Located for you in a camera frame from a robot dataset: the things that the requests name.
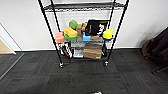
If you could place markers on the small white box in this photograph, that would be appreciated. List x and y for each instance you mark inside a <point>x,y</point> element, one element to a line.
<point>78,53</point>

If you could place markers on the brown cardboard box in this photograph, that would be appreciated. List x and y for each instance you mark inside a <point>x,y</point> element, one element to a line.
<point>92,51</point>

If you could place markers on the white door frame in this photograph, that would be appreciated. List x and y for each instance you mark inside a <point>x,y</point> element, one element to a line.
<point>6,38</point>

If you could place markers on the small blue box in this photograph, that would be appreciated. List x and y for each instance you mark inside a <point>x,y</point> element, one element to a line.
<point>86,37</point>

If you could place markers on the black draped chair cart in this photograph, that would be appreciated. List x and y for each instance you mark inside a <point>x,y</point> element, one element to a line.
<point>158,48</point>

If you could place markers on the dark striped packet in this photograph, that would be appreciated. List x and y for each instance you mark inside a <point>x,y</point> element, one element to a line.
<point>66,51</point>

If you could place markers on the brown plush toy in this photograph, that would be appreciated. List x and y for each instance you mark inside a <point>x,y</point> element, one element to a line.
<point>81,28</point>

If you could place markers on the salmon orange toy block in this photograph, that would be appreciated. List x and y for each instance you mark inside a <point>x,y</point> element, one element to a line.
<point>60,37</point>

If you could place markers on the yellow round toy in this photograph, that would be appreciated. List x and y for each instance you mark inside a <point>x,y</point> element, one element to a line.
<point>108,34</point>

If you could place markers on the green toy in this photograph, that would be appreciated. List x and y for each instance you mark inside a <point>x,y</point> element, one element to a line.
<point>73,24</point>

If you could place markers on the yellow orange toy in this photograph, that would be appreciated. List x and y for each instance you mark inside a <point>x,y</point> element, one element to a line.
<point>70,32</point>

